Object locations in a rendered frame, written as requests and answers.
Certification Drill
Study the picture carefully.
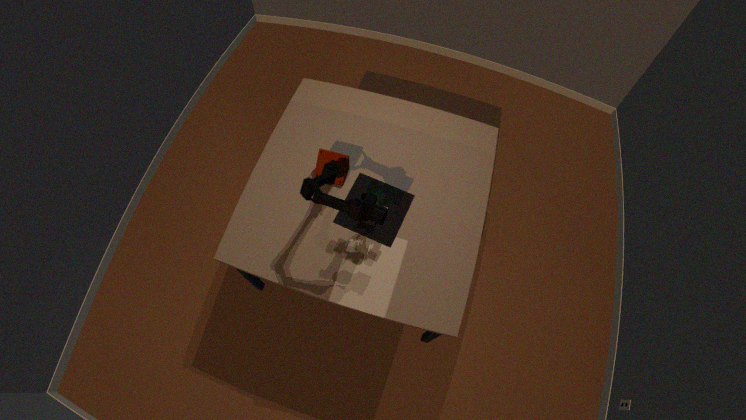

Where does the green glass bottle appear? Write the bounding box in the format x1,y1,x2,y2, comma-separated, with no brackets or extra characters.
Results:
370,189,388,208

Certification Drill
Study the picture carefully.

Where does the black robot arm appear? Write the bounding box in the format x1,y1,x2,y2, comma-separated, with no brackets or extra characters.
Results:
300,162,388,222

